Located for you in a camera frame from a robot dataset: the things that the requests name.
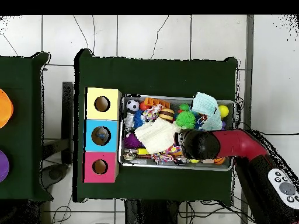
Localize clear plastic packet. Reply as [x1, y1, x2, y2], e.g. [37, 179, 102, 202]
[95, 129, 110, 144]

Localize black stand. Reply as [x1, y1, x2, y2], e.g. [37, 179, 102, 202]
[41, 81, 75, 187]

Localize orange plastic bowl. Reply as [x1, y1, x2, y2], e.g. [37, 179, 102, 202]
[0, 88, 15, 130]

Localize small green spiky ball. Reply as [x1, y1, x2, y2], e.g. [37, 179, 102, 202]
[175, 111, 197, 131]

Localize colourful dotted packet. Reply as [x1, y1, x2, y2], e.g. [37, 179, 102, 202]
[141, 103, 164, 124]

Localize black and white soccer ball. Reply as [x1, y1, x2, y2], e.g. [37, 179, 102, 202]
[126, 99, 141, 114]

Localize purple plastic bowl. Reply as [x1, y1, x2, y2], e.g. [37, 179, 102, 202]
[0, 149, 11, 184]

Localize purple spiky ball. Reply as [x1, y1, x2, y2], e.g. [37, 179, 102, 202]
[123, 132, 144, 150]

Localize dark green table cloth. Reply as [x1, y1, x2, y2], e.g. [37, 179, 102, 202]
[74, 48, 239, 206]
[0, 50, 51, 202]

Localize clear shallow bin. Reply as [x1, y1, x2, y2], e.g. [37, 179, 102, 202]
[119, 95, 237, 172]

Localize cream yellow cloth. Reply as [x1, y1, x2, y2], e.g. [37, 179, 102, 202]
[134, 117, 182, 156]

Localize toy burger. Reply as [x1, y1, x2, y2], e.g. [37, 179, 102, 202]
[158, 108, 176, 122]

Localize orange plastic toy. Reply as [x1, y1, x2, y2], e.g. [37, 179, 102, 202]
[144, 97, 171, 109]

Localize mint green cloth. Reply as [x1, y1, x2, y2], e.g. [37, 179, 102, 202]
[191, 92, 224, 132]

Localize yellow ball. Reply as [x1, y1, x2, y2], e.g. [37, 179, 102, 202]
[218, 104, 230, 118]

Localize wooden box with three holes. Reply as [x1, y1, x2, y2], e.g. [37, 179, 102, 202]
[84, 87, 123, 184]

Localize black cable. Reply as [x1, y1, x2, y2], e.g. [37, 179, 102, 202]
[252, 130, 299, 138]

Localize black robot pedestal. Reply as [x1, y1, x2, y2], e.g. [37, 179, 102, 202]
[123, 199, 187, 224]

